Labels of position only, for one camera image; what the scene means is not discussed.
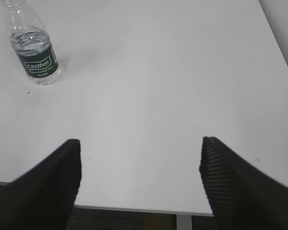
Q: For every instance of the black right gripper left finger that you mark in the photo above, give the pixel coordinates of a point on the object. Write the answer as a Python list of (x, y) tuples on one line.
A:
[(43, 197)]

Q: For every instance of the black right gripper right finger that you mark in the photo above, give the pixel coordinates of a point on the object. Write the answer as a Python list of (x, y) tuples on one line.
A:
[(240, 196)]

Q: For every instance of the clear Cestbon water bottle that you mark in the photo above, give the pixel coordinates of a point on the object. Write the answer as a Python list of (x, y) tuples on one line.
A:
[(31, 42)]

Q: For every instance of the grey metal table leg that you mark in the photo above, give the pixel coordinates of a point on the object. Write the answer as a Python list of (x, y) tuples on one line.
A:
[(184, 222)]

